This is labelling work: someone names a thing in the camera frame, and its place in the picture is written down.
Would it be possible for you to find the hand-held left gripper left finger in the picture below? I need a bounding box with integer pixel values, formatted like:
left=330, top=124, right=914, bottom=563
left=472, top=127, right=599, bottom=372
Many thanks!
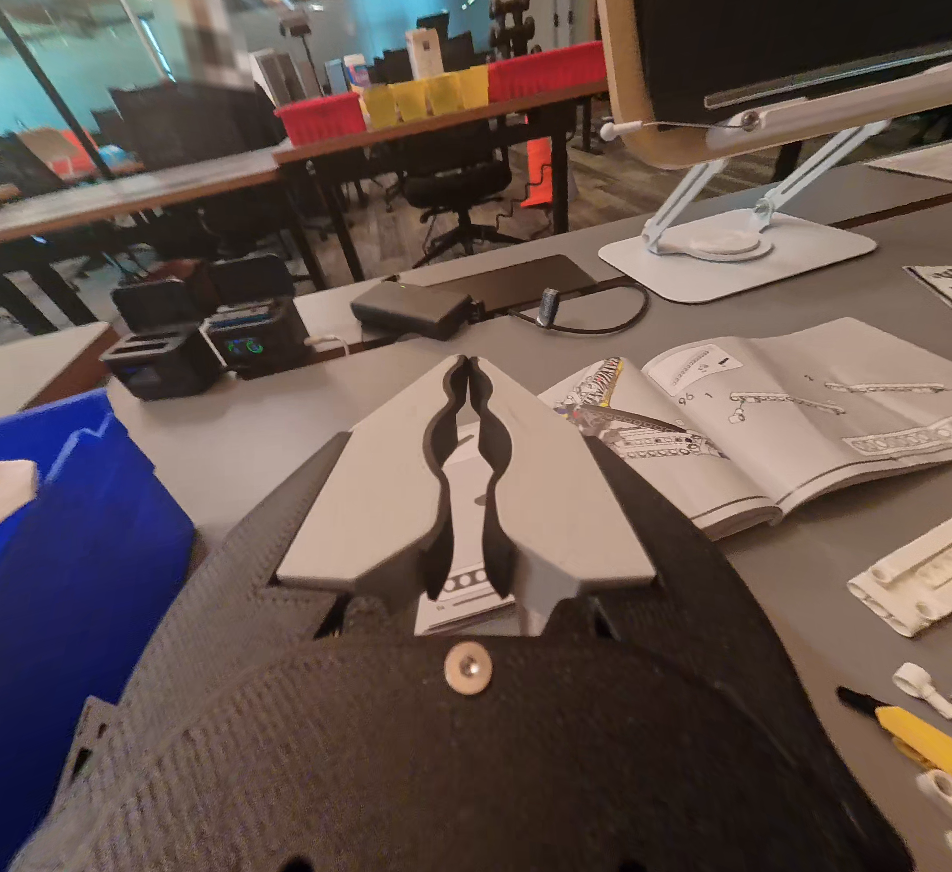
left=275, top=355, right=470, bottom=598

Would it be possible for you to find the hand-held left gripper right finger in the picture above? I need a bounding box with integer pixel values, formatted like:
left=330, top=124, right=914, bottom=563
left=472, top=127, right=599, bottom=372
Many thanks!
left=470, top=356, right=657, bottom=635

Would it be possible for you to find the large white paper sheet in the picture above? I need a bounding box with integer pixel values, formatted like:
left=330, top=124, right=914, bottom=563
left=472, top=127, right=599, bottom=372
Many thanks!
left=413, top=316, right=952, bottom=637

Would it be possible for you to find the pile of loose lego pieces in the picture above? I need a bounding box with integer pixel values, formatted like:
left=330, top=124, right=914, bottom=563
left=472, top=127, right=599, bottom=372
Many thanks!
left=835, top=515, right=952, bottom=808

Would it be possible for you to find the black power adapter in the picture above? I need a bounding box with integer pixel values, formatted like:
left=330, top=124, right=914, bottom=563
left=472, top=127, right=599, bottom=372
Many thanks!
left=350, top=282, right=474, bottom=340

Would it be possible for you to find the black equipment case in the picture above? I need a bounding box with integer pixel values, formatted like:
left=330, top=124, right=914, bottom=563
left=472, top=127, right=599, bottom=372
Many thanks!
left=100, top=255, right=311, bottom=402

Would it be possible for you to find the black desk panel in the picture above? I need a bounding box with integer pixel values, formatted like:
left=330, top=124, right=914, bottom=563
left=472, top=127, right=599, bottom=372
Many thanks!
left=402, top=255, right=597, bottom=313

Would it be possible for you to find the blue storage bin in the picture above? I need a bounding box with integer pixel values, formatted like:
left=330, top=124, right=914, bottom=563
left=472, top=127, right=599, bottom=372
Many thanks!
left=0, top=389, right=196, bottom=862

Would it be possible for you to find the orange traffic cone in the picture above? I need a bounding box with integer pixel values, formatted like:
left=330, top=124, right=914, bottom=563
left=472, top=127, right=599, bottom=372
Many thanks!
left=519, top=136, right=556, bottom=209

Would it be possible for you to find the black office chair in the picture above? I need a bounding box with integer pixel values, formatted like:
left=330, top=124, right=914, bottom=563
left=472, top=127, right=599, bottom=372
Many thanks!
left=402, top=132, right=525, bottom=268

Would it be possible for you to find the long wooden desk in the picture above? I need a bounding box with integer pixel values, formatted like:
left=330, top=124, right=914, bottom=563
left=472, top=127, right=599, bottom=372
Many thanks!
left=271, top=78, right=612, bottom=283
left=0, top=147, right=330, bottom=338

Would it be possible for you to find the red storage bin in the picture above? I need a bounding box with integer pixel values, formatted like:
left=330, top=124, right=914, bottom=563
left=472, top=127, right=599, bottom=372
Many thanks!
left=274, top=95, right=367, bottom=146
left=487, top=41, right=608, bottom=104

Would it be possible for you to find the white cardboard box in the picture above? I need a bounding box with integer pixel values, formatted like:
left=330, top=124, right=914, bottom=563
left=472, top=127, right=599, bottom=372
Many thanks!
left=405, top=28, right=445, bottom=79

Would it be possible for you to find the black cable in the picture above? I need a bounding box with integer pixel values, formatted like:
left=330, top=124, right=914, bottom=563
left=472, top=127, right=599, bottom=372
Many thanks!
left=469, top=281, right=650, bottom=336

